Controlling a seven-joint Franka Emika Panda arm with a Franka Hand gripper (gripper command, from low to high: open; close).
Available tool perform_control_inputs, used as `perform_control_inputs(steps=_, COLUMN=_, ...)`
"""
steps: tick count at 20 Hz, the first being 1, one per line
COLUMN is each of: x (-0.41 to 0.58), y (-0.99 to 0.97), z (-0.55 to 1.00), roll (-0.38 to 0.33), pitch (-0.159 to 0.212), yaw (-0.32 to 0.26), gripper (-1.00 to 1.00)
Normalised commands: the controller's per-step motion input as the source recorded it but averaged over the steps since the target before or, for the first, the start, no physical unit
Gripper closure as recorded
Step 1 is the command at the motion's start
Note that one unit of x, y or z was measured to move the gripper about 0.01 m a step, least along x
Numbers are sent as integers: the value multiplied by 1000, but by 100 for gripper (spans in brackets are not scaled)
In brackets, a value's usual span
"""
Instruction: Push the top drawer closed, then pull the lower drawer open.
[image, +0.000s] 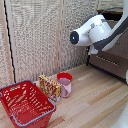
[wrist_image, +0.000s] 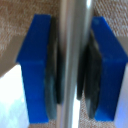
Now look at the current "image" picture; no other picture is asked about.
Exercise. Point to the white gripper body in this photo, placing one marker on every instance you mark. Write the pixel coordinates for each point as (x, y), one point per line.
(93, 50)

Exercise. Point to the brown drawer front large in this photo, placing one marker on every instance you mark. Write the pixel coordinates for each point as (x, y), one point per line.
(122, 46)

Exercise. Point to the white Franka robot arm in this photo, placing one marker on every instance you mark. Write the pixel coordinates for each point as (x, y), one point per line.
(95, 30)

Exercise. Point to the brown drawer front small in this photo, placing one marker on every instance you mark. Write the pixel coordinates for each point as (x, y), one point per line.
(110, 68)

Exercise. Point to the brown wooden drawer cabinet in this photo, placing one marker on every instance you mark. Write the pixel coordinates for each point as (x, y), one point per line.
(116, 63)

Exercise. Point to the red cup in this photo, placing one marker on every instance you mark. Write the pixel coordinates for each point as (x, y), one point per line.
(64, 76)

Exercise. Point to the pink plastic cup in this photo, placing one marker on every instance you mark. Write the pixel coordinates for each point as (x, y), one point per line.
(65, 88)

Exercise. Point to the yellow red snack box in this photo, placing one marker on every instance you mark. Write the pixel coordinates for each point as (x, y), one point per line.
(50, 88)

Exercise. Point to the beige woven screen panel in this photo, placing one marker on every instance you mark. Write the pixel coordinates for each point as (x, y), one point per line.
(33, 40)

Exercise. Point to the red plastic shopping basket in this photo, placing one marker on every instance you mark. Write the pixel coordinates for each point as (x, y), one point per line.
(25, 105)

